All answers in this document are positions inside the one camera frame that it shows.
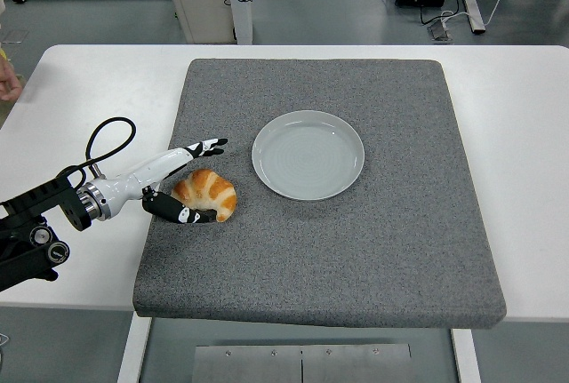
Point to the grey metal plate with screws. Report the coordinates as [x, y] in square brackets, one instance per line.
[249, 365]

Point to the white black-fingered robot hand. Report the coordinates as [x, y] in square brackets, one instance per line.
[133, 181]

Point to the pale grey round plate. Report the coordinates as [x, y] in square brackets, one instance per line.
[306, 156]

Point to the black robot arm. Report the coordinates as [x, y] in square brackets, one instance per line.
[18, 263]

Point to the golden croissant bread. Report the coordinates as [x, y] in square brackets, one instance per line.
[209, 187]

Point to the grey felt mat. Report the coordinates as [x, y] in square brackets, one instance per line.
[311, 245]

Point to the white table leg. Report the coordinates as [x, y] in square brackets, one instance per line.
[133, 352]
[467, 356]

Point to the white square post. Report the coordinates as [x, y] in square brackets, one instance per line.
[242, 23]

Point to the person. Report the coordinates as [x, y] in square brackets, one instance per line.
[2, 10]

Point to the grey floor socket box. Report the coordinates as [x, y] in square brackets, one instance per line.
[440, 31]

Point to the grey floor cover plate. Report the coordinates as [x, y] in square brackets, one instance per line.
[15, 35]

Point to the person's hand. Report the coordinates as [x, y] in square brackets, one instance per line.
[8, 83]

